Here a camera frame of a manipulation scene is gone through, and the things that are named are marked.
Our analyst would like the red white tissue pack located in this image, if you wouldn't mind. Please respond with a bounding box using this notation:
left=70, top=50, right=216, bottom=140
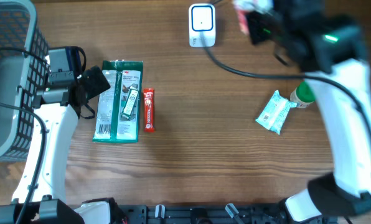
left=236, top=9, right=249, bottom=35

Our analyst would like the green white gloves package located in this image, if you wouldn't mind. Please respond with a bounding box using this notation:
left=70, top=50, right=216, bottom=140
left=93, top=60, right=144, bottom=144

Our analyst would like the green white balm box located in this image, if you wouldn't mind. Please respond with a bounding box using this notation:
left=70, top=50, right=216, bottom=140
left=121, top=87, right=139, bottom=120

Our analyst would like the red coffee stick sachet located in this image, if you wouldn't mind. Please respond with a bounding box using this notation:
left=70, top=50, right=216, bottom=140
left=143, top=88, right=155, bottom=133

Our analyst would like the teal wet wipes pack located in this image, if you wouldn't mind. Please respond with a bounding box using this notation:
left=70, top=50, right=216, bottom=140
left=256, top=90, right=297, bottom=135

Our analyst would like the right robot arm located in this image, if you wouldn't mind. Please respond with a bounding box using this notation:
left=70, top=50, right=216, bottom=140
left=247, top=1, right=371, bottom=222

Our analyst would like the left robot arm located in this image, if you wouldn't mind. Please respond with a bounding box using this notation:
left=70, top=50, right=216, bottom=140
left=0, top=46, right=123, bottom=223

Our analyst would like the white barcode scanner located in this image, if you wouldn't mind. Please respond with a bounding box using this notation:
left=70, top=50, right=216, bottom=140
left=188, top=3, right=216, bottom=48

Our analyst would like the grey plastic mesh basket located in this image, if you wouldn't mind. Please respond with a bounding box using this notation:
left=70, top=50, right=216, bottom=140
left=0, top=0, right=49, bottom=162

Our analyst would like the black right camera cable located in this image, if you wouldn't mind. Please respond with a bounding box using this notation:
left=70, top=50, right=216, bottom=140
left=200, top=32, right=371, bottom=200

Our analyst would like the black camera cable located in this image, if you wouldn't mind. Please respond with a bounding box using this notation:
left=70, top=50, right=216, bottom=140
left=0, top=46, right=49, bottom=224
left=200, top=32, right=371, bottom=200

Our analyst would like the black left camera cable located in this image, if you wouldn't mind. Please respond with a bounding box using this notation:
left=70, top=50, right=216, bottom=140
left=0, top=46, right=49, bottom=224

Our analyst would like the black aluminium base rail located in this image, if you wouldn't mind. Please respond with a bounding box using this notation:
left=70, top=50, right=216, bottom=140
left=117, top=203, right=293, bottom=224

